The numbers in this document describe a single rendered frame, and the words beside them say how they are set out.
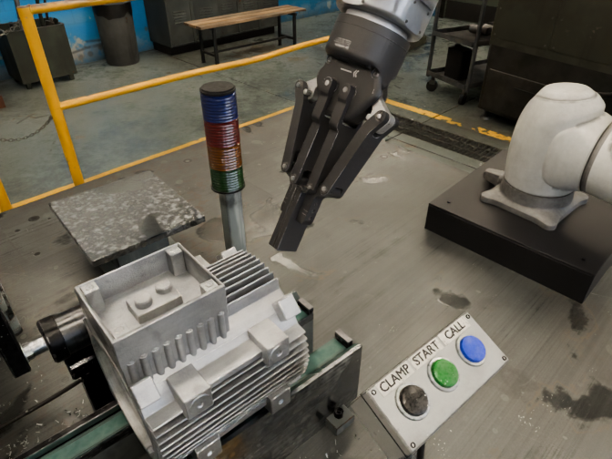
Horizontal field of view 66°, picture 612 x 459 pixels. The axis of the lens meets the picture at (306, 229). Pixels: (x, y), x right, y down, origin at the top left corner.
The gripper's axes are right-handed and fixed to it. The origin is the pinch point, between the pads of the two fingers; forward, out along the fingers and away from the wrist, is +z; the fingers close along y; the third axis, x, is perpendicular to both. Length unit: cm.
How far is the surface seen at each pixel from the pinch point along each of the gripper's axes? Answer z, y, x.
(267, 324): 12.8, 0.8, 1.9
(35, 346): 28.0, -18.8, -13.8
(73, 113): 69, -380, 120
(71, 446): 37.7, -10.9, -9.5
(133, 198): 22, -62, 17
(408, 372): 9.2, 15.5, 7.9
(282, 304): 10.4, 0.5, 3.3
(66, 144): 59, -238, 67
